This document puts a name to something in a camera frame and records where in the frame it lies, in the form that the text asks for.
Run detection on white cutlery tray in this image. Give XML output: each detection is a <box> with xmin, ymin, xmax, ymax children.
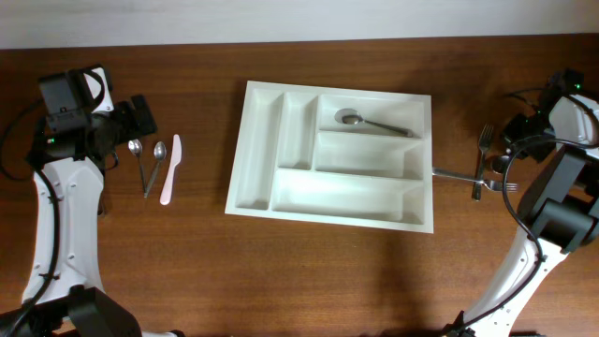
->
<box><xmin>225</xmin><ymin>81</ymin><xmax>433</xmax><ymax>233</ymax></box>

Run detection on small teaspoon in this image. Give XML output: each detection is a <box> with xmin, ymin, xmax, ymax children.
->
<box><xmin>144</xmin><ymin>141</ymin><xmax>168</xmax><ymax>198</ymax></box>
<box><xmin>127</xmin><ymin>139</ymin><xmax>147</xmax><ymax>193</ymax></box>

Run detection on large spoon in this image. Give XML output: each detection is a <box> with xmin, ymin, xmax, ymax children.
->
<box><xmin>489</xmin><ymin>155</ymin><xmax>510</xmax><ymax>174</ymax></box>
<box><xmin>334</xmin><ymin>108</ymin><xmax>414</xmax><ymax>138</ymax></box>

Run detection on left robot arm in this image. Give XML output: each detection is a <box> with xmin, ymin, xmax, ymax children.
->
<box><xmin>1</xmin><ymin>95</ymin><xmax>157</xmax><ymax>336</ymax></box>

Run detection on pink plastic knife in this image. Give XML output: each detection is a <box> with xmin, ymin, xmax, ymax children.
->
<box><xmin>159</xmin><ymin>134</ymin><xmax>183</xmax><ymax>206</ymax></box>

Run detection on metal tongs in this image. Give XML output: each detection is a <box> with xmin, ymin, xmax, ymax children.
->
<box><xmin>97</xmin><ymin>198</ymin><xmax>106</xmax><ymax>217</ymax></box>

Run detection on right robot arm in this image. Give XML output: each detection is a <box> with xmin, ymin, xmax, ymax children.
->
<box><xmin>441</xmin><ymin>68</ymin><xmax>598</xmax><ymax>337</ymax></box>

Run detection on metal fork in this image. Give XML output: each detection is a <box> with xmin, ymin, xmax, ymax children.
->
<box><xmin>471</xmin><ymin>124</ymin><xmax>494</xmax><ymax>201</ymax></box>
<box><xmin>432</xmin><ymin>168</ymin><xmax>519</xmax><ymax>192</ymax></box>

